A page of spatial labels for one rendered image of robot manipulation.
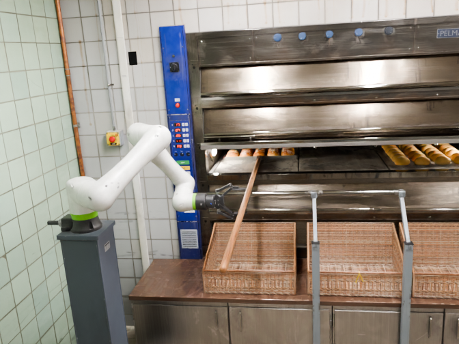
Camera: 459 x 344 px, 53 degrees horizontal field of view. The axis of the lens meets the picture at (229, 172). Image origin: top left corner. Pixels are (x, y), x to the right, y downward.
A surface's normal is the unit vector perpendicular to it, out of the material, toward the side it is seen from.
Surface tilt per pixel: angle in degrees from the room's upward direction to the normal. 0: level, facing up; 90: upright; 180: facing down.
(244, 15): 90
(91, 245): 90
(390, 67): 69
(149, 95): 90
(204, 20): 90
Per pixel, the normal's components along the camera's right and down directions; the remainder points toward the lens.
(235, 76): -0.17, -0.10
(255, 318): -0.15, 0.26
